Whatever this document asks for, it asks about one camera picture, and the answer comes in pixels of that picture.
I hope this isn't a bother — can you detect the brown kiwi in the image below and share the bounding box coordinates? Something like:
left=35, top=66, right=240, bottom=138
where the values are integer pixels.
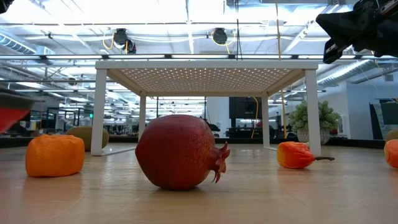
left=65, top=126, right=109, bottom=152

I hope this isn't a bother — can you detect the orange mandarin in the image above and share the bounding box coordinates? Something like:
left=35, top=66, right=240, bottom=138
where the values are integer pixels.
left=24, top=133, right=86, bottom=178

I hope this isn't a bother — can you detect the white perforated metal shelf riser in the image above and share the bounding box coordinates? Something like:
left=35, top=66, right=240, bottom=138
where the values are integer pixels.
left=90, top=60, right=323, bottom=157

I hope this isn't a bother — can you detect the dark standing panel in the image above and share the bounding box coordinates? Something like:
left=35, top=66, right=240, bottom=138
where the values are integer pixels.
left=369, top=98, right=398, bottom=141

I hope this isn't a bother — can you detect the dark red pomegranate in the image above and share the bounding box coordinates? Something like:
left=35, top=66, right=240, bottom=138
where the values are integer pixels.
left=134, top=114, right=231, bottom=191

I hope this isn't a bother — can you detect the red collapsible colander grey rim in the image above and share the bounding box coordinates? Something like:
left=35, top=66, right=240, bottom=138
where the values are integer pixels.
left=0, top=90, right=40, bottom=135

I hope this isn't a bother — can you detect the small orange-red fruit with stem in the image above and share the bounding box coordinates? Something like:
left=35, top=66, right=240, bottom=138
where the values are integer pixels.
left=276, top=141, right=336, bottom=170
left=383, top=139, right=398, bottom=169

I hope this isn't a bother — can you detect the brown potato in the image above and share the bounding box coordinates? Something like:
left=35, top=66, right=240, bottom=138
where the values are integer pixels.
left=384, top=129, right=398, bottom=143

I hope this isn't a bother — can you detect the black aluminium table frame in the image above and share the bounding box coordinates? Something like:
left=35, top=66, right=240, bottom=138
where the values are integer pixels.
left=0, top=136, right=388, bottom=150

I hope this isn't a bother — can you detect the black wall screen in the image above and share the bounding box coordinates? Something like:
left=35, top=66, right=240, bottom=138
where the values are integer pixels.
left=229, top=96, right=263, bottom=119

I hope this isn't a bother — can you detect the green potted plant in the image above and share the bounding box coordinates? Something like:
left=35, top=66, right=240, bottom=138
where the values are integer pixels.
left=288, top=99, right=342, bottom=146

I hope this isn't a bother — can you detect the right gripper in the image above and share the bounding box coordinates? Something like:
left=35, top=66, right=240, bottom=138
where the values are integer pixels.
left=316, top=0, right=398, bottom=65

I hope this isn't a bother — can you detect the thin yellow background cable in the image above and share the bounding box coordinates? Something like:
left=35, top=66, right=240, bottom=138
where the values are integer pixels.
left=250, top=96, right=259, bottom=139

